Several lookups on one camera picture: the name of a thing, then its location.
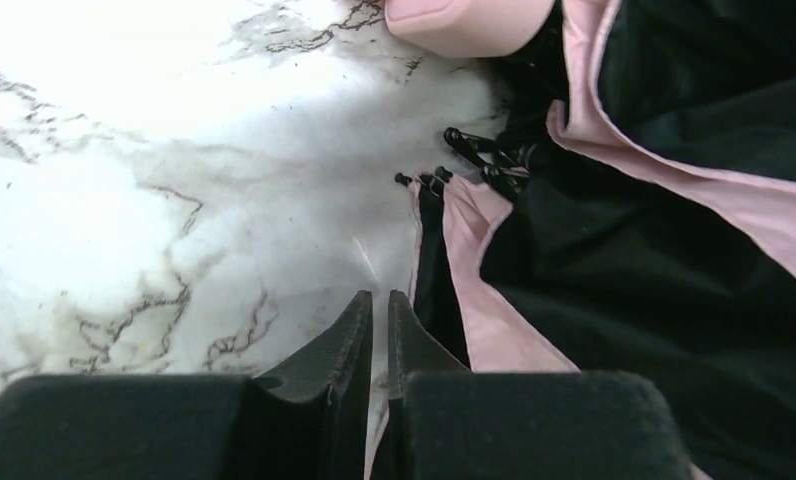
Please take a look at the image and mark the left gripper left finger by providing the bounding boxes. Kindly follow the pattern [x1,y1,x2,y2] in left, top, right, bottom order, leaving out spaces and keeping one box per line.
[0,291,373,480]

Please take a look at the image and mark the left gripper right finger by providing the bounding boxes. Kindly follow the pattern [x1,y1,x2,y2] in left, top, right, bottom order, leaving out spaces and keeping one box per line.
[387,291,693,480]

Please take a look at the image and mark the pink folding umbrella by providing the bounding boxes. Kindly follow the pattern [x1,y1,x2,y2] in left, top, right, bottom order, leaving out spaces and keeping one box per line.
[385,1,796,479]

